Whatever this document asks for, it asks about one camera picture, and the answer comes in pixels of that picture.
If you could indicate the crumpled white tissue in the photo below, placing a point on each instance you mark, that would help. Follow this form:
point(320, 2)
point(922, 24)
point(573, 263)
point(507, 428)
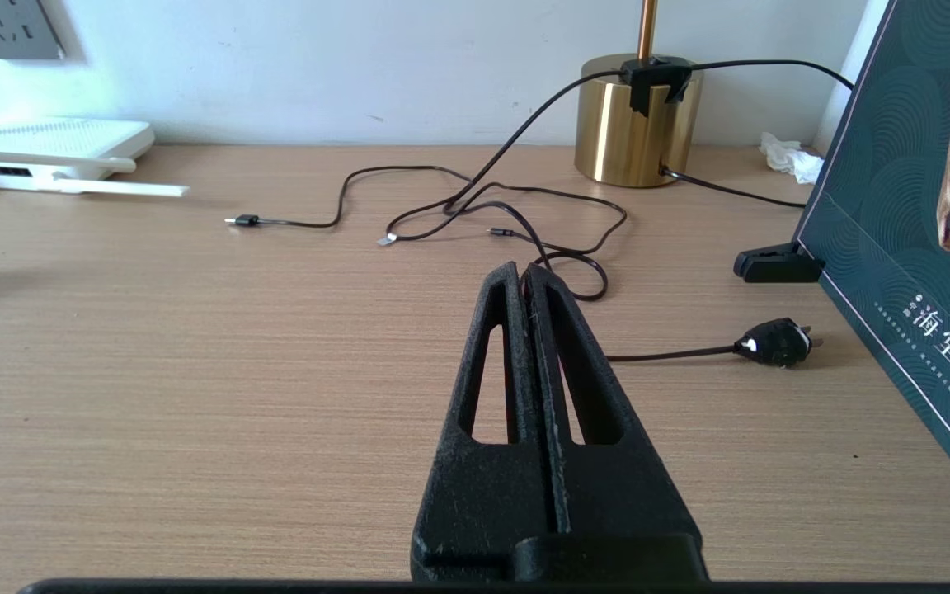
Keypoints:
point(788, 157)

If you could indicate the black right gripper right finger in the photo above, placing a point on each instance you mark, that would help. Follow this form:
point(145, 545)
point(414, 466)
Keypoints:
point(623, 495)

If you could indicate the grey wall socket plate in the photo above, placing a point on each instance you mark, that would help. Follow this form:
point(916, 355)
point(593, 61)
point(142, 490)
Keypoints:
point(5, 29)

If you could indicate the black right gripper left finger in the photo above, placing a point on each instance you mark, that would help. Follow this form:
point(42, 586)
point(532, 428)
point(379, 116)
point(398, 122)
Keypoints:
point(483, 495)

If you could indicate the white router with antennas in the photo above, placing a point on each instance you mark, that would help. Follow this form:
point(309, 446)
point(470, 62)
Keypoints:
point(54, 140)

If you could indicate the brass desk lamp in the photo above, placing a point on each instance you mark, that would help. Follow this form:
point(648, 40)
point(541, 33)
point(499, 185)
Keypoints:
point(607, 132)

